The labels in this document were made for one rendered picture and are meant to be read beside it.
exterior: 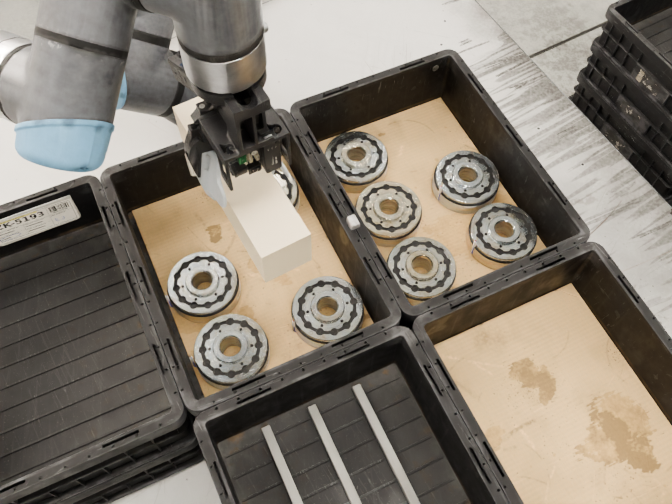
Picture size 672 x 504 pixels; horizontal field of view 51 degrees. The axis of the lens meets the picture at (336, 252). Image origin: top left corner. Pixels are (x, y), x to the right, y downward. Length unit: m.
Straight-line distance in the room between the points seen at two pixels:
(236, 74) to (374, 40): 0.93
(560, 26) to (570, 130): 1.29
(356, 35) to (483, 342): 0.77
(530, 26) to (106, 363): 2.04
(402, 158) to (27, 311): 0.63
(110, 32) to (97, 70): 0.03
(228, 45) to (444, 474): 0.62
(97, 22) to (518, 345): 0.71
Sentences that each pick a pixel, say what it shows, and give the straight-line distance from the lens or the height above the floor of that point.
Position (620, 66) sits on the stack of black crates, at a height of 0.49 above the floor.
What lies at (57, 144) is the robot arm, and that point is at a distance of 0.62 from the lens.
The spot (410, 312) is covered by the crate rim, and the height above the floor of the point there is 0.93.
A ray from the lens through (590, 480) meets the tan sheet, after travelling 1.02.
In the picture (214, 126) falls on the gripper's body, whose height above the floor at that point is 1.23.
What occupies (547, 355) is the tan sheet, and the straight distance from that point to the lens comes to 1.05.
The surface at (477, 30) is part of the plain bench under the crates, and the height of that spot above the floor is 0.70.
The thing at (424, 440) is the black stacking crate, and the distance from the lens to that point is 0.98.
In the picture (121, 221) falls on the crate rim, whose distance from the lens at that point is 1.04.
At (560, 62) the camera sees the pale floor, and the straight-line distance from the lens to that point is 2.59.
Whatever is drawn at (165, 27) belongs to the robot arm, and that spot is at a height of 0.96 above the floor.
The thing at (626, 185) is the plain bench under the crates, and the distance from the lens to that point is 1.41.
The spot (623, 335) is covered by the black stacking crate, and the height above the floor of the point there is 0.86.
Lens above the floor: 1.77
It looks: 61 degrees down
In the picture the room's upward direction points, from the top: 2 degrees clockwise
